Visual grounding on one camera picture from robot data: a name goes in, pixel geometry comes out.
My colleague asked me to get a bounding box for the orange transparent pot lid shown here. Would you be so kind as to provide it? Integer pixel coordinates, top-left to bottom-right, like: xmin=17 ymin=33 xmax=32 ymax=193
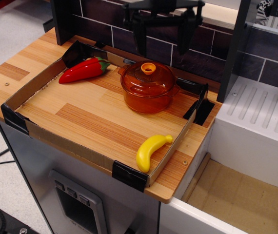
xmin=118 ymin=61 xmax=176 ymax=98

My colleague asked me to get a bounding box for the red toy chili pepper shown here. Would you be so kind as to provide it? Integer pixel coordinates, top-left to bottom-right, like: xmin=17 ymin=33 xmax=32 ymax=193
xmin=59 ymin=57 xmax=111 ymax=84

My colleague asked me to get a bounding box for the white toy sink unit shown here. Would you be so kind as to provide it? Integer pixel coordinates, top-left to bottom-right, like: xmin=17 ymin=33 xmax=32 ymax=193
xmin=159 ymin=78 xmax=278 ymax=234

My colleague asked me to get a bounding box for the dark shelf upright post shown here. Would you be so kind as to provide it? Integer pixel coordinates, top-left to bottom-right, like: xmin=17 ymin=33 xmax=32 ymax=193
xmin=217 ymin=0 xmax=250 ymax=103

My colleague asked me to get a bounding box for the silver toy dishwasher front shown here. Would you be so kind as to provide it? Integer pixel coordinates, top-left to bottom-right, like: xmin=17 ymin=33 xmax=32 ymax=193
xmin=0 ymin=121 xmax=160 ymax=234

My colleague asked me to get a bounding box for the cardboard fence with black tape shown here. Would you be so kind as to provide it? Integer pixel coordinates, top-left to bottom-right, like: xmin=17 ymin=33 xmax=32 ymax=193
xmin=1 ymin=41 xmax=221 ymax=194

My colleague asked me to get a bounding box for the yellow toy banana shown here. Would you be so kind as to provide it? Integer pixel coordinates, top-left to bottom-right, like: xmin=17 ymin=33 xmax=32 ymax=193
xmin=136 ymin=135 xmax=173 ymax=173

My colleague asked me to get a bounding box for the orange transparent plastic pot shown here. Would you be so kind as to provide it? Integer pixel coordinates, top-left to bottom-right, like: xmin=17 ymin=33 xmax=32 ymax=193
xmin=118 ymin=63 xmax=180 ymax=114

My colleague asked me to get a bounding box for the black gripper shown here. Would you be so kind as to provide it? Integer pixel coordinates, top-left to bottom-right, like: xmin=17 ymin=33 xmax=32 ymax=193
xmin=122 ymin=0 xmax=205 ymax=56

